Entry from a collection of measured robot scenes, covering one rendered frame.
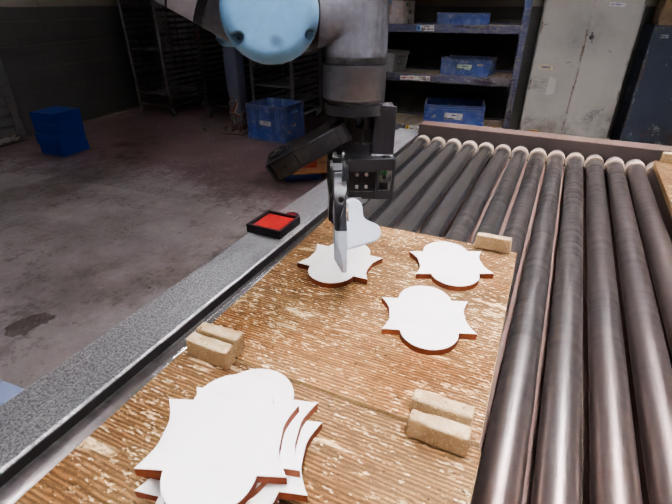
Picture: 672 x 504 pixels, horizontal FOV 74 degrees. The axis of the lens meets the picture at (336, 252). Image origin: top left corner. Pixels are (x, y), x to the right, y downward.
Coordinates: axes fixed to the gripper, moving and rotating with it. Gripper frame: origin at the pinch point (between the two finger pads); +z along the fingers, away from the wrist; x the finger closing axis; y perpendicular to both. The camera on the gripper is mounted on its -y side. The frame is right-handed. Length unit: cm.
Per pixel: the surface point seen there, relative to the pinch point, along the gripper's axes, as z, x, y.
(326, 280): 5.2, -0.2, -1.1
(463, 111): 52, 410, 163
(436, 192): 6.2, 39.7, 26.6
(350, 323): 6.5, -9.3, 1.6
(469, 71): 13, 409, 163
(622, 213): 6, 25, 62
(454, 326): 5.4, -12.1, 14.5
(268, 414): 1.5, -28.6, -7.7
